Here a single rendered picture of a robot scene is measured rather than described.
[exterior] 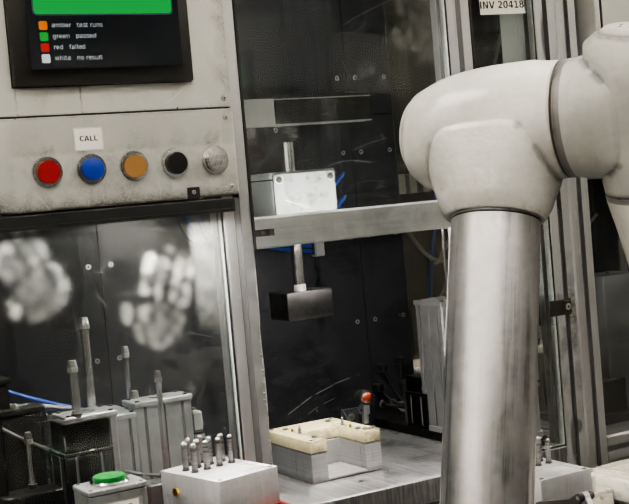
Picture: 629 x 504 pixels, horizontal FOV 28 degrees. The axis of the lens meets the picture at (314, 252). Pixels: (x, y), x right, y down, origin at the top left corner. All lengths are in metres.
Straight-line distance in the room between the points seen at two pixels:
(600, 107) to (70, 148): 0.70
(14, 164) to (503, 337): 0.67
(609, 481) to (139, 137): 0.90
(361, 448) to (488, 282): 0.74
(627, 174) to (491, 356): 0.24
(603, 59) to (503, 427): 0.40
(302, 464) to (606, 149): 0.86
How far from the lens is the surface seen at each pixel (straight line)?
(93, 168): 1.67
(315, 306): 2.04
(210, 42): 1.77
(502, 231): 1.37
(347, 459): 2.08
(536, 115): 1.37
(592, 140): 1.36
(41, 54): 1.65
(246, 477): 1.61
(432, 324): 2.19
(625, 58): 1.35
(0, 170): 1.64
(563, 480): 1.87
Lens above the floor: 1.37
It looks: 3 degrees down
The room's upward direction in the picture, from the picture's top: 5 degrees counter-clockwise
